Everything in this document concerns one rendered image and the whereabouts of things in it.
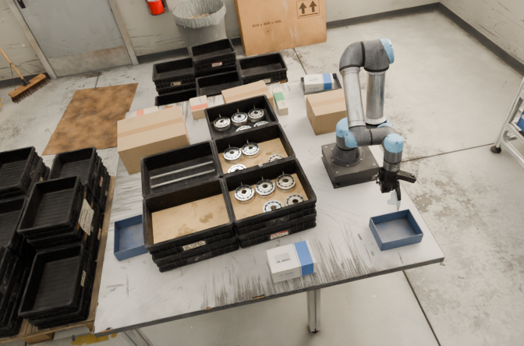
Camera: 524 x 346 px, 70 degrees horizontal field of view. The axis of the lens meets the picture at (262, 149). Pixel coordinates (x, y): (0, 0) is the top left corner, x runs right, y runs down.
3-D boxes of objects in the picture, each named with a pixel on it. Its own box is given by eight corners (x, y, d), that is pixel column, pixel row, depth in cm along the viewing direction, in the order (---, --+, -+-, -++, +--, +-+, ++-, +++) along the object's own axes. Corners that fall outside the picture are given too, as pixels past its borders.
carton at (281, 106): (272, 96, 274) (271, 89, 269) (281, 94, 274) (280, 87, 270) (279, 116, 256) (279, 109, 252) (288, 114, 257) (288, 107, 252)
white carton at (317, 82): (331, 83, 277) (331, 72, 271) (333, 93, 268) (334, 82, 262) (304, 85, 278) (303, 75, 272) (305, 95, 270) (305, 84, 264)
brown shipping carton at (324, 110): (349, 106, 256) (350, 86, 245) (361, 126, 240) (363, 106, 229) (306, 114, 254) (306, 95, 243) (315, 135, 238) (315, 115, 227)
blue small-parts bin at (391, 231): (406, 217, 188) (408, 208, 183) (421, 241, 177) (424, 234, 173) (368, 225, 187) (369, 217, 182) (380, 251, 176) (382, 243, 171)
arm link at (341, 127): (334, 135, 207) (334, 116, 198) (359, 132, 206) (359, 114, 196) (337, 150, 199) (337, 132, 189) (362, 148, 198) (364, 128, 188)
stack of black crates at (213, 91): (243, 100, 368) (238, 70, 345) (248, 118, 346) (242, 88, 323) (203, 107, 366) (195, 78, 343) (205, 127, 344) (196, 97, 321)
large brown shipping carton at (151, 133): (187, 128, 257) (179, 105, 243) (193, 157, 235) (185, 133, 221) (128, 143, 251) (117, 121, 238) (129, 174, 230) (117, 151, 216)
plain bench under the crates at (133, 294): (333, 140, 335) (335, 72, 287) (418, 319, 219) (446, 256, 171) (154, 175, 326) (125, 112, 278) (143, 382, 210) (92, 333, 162)
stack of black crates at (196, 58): (238, 77, 399) (231, 37, 367) (243, 94, 374) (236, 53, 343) (199, 84, 396) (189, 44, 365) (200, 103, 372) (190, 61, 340)
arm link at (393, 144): (401, 131, 158) (407, 142, 151) (398, 151, 165) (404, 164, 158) (382, 132, 159) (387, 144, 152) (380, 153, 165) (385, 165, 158)
